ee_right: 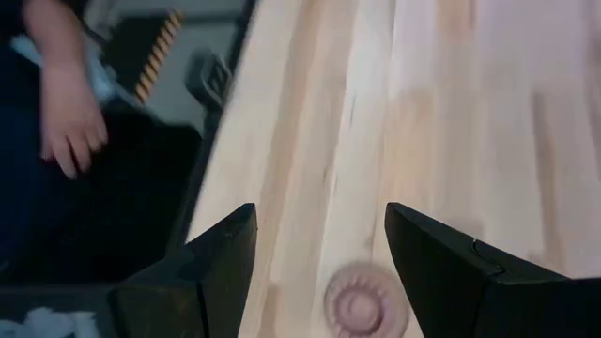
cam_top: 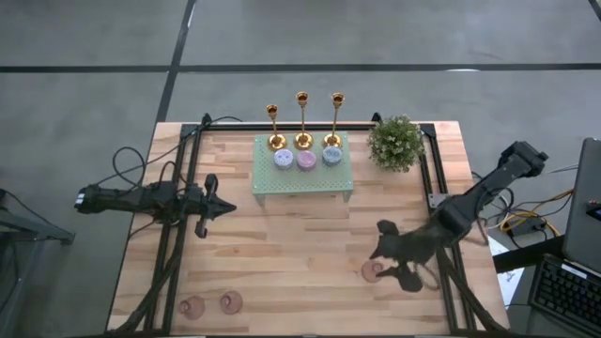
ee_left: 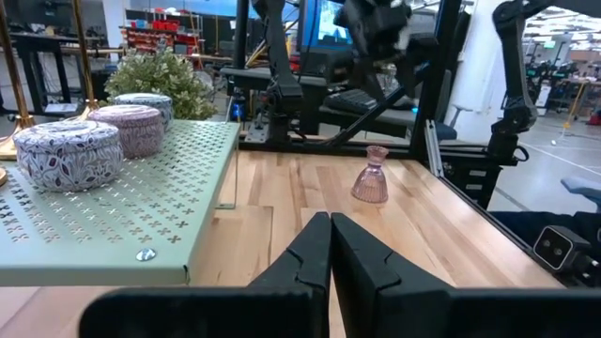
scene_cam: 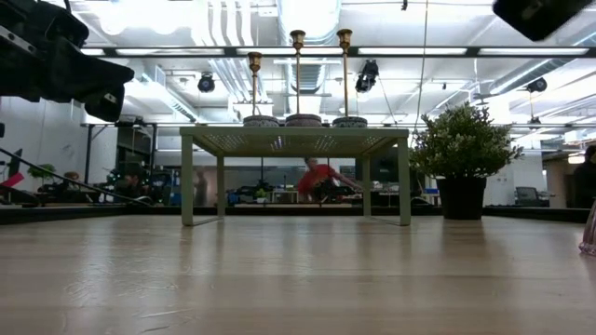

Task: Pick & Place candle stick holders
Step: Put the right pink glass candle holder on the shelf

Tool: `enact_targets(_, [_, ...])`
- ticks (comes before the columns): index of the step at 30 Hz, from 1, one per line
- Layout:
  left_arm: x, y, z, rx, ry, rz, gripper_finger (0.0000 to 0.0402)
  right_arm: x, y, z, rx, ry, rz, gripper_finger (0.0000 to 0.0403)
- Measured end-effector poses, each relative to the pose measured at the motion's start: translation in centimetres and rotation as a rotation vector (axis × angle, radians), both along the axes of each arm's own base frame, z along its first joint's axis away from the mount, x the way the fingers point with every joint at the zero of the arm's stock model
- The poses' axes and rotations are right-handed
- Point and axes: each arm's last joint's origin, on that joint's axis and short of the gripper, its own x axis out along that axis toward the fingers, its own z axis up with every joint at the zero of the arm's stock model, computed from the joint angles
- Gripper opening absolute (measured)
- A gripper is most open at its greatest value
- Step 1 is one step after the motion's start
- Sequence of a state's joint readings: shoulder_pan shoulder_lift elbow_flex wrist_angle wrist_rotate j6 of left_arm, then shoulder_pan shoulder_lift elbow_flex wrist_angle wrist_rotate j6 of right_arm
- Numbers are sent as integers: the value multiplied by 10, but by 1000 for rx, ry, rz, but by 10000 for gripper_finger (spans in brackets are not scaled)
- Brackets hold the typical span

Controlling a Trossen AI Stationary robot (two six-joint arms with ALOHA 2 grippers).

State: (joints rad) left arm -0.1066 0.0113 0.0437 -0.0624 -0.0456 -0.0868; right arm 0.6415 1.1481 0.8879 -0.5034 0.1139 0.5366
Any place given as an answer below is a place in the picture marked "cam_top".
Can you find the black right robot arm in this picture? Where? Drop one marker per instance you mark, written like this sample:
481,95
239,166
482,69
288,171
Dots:
488,185

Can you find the black power adapter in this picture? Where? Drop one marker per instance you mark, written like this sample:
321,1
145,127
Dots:
528,228

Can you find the blue leaf candle tin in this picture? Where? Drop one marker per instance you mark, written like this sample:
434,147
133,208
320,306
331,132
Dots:
332,156

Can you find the black aluminium table frame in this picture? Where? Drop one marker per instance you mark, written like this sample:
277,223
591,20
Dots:
291,127

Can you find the black desk bar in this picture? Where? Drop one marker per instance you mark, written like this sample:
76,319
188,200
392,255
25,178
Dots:
526,256

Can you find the short brass candlestick holder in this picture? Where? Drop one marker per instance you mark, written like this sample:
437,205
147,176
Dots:
277,142

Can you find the black keyboard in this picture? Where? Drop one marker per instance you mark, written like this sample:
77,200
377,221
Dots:
568,296

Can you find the grey metal stand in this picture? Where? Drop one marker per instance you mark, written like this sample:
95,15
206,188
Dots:
33,230

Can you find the pink glass candle holder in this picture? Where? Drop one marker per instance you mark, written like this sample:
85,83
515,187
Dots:
370,271
191,307
231,302

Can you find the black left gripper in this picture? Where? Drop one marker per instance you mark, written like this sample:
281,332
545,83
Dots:
195,204

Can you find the green potted plant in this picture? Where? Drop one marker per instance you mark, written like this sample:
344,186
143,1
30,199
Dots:
396,143

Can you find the white paper sheet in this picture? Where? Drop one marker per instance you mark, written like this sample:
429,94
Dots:
504,277

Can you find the green perforated metal shelf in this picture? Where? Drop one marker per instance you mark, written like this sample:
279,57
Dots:
300,183

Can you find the tall brass candlestick holder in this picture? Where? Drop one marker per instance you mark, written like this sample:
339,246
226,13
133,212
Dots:
332,141
303,140

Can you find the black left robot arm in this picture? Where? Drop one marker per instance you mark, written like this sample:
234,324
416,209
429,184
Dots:
122,197

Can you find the grey laptop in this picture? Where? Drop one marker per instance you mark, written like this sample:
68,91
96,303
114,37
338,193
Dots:
584,206

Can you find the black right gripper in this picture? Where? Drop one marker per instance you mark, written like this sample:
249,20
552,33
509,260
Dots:
413,246

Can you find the pink patterned candle tin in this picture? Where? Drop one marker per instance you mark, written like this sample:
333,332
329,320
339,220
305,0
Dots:
306,160

